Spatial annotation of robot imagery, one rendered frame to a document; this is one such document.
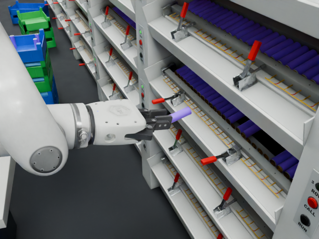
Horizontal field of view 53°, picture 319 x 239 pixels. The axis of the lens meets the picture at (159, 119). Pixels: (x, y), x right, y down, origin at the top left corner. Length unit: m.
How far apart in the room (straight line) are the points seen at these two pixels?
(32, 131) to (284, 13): 0.39
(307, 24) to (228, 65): 0.25
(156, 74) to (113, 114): 0.46
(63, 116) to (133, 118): 0.13
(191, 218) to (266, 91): 0.61
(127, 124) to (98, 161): 0.94
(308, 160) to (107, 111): 0.35
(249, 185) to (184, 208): 0.47
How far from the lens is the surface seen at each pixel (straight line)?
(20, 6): 3.58
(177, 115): 0.67
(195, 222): 1.10
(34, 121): 0.47
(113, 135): 0.59
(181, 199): 1.16
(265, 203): 0.68
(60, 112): 0.57
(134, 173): 1.44
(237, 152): 0.73
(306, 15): 0.48
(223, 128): 0.78
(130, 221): 1.28
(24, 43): 1.74
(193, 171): 0.98
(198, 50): 0.77
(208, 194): 0.92
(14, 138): 0.47
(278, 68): 0.63
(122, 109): 0.62
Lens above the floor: 1.02
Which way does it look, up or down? 36 degrees down
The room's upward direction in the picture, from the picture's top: straight up
